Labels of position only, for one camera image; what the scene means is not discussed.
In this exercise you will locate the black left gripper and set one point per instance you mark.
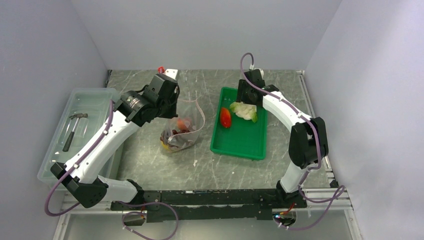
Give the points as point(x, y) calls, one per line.
point(172, 113)

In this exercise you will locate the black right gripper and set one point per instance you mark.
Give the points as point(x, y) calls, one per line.
point(241, 96)

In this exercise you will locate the white green cabbage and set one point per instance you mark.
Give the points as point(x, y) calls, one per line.
point(245, 111)

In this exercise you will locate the dark red grape bunch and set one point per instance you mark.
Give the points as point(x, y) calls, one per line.
point(177, 140)

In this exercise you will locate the clear zip top bag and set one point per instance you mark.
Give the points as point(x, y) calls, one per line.
point(192, 110)

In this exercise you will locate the orange fruit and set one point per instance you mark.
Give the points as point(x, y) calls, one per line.
point(166, 147)

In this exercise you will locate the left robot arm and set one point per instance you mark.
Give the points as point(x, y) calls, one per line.
point(80, 174)

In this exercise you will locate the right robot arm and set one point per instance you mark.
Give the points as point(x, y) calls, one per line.
point(308, 142)

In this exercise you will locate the red orange mango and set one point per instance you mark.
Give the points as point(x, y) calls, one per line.
point(225, 118)

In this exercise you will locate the green plastic tray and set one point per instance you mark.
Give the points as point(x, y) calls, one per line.
point(244, 138)

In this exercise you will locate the clear plastic storage box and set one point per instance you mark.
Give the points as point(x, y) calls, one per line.
point(91, 101)

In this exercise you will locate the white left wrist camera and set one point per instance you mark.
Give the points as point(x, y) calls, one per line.
point(170, 72)

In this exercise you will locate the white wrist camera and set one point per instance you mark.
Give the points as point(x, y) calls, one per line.
point(258, 69)
point(170, 72)

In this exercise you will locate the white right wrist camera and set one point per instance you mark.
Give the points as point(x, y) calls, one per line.
point(258, 69)

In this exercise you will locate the hammer with black handle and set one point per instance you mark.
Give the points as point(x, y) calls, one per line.
point(77, 117)

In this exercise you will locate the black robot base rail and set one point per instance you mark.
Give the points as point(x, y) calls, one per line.
point(168, 205)

